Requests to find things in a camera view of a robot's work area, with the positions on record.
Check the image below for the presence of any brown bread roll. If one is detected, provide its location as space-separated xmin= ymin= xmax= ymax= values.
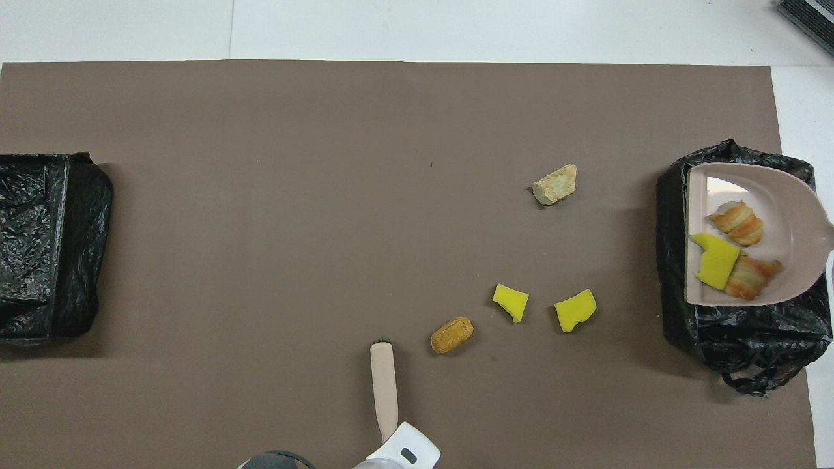
xmin=430 ymin=316 xmax=475 ymax=356

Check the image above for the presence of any small yellow sponge piece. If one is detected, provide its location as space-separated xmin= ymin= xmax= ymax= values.
xmin=493 ymin=283 xmax=530 ymax=324

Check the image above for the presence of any pale bread chunk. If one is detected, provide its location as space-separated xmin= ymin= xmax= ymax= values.
xmin=532 ymin=163 xmax=578 ymax=206

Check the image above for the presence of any beige hand brush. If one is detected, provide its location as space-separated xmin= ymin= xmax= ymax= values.
xmin=369 ymin=337 xmax=399 ymax=444

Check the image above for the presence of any large yellow sponge piece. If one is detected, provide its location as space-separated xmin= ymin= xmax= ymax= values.
xmin=554 ymin=289 xmax=597 ymax=334

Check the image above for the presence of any notched yellow sponge piece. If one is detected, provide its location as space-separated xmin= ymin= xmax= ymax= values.
xmin=689 ymin=233 xmax=741 ymax=291

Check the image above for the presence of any striped croissant piece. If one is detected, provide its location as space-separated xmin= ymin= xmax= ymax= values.
xmin=709 ymin=200 xmax=764 ymax=248

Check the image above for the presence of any pale flaky pastry piece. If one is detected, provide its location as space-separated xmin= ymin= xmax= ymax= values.
xmin=725 ymin=255 xmax=783 ymax=300

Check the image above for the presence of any beige plastic dustpan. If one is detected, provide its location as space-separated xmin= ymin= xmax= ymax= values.
xmin=684 ymin=162 xmax=834 ymax=307

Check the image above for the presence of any black bag lined bin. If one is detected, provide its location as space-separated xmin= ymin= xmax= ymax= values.
xmin=0 ymin=152 xmax=115 ymax=346
xmin=655 ymin=139 xmax=833 ymax=397

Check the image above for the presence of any brown table mat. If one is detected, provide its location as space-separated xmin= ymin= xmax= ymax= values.
xmin=0 ymin=60 xmax=818 ymax=469

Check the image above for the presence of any dark ribbed panel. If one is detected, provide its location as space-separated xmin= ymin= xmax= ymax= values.
xmin=775 ymin=0 xmax=834 ymax=56

